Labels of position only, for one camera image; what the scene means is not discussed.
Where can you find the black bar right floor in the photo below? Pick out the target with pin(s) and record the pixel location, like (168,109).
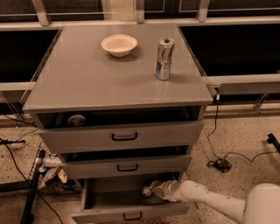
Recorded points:
(272,140)

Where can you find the white paper bowl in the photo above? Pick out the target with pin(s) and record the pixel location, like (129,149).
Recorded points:
(119,45)

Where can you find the black stand pole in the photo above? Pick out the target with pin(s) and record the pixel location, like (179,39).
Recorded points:
(27,214)

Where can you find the silver blue energy drink can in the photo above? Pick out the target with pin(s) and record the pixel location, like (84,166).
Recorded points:
(164,58)

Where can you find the grey drawer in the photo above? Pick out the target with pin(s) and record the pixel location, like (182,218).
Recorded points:
(122,199)
(126,166)
(121,137)

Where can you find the metal window railing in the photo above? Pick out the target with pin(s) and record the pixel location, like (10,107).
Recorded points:
(46,14)

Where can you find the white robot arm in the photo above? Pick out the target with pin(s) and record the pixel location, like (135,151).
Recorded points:
(261,206)

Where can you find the grey top drawer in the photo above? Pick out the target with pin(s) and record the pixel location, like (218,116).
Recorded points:
(121,137)

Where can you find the grey drawer cabinet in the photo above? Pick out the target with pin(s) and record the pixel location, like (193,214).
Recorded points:
(81,78)

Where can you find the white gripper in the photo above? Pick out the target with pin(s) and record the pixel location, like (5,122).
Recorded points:
(171,191)

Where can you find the grey middle drawer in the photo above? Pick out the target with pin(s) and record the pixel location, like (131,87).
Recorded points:
(126,166)

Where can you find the round object in top drawer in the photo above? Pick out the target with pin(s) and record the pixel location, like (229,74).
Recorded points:
(76,120)

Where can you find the grey bottom drawer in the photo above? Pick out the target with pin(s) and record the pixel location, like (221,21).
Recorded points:
(122,199)

